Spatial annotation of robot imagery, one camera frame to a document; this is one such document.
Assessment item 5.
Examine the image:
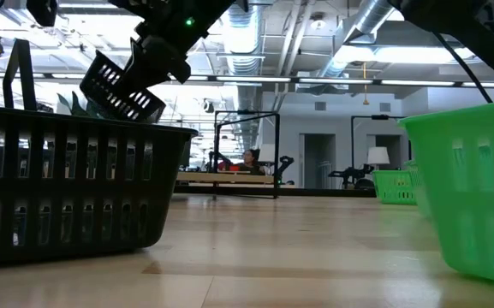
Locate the green plastic slotted basket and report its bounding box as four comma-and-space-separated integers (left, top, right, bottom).
372, 169, 420, 205
398, 98, 494, 287

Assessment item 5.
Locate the black background rig frame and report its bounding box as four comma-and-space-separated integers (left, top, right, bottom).
350, 114, 413, 189

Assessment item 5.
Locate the grey door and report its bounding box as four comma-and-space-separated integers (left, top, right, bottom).
300, 133, 336, 190
366, 134, 411, 172

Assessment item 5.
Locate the long ceiling light rail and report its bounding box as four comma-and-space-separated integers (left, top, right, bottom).
0, 72, 494, 89

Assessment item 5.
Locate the yellow hanging pendant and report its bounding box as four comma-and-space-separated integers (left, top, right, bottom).
360, 62, 370, 106

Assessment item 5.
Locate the silver ventilation duct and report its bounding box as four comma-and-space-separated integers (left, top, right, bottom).
223, 0, 267, 142
317, 0, 404, 78

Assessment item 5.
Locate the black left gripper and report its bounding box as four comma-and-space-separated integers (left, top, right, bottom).
109, 0, 247, 93

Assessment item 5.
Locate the black plastic slotted basket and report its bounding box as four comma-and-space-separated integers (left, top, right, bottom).
0, 104, 199, 270
79, 49, 167, 124

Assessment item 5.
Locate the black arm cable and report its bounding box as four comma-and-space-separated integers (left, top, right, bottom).
432, 32, 494, 104

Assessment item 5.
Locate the person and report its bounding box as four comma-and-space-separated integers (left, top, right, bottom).
234, 148, 267, 176

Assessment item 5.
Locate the white table lamp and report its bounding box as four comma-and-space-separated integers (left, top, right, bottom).
366, 146, 391, 171

